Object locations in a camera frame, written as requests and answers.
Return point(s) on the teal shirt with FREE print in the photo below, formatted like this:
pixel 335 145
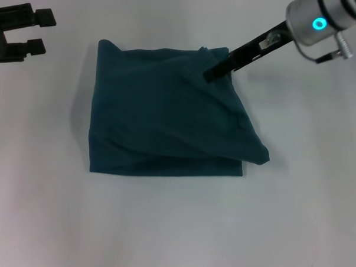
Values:
pixel 167 115

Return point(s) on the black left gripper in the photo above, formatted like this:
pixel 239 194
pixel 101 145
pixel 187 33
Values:
pixel 5 34

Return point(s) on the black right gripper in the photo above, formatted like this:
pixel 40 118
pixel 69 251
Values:
pixel 258 49

